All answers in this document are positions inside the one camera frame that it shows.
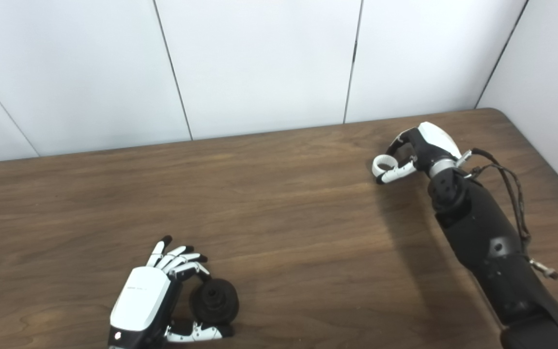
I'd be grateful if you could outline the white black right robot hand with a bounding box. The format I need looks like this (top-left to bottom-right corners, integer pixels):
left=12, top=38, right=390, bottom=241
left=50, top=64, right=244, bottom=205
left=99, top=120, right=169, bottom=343
left=372, top=122, right=464, bottom=185

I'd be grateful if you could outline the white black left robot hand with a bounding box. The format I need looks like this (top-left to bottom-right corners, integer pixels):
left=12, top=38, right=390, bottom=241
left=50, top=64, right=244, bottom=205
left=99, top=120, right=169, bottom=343
left=108, top=236, right=235, bottom=349

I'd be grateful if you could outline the white ring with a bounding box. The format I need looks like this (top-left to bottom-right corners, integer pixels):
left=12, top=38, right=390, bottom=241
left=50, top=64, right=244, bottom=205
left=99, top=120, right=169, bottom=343
left=372, top=154, right=398, bottom=177

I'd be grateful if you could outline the round black part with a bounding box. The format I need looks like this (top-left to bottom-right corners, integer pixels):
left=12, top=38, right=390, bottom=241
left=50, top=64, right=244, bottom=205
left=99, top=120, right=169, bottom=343
left=189, top=278, right=239, bottom=325

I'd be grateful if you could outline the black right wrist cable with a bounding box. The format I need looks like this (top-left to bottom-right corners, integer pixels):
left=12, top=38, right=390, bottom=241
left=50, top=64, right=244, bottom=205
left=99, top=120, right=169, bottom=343
left=458, top=148, right=558, bottom=280

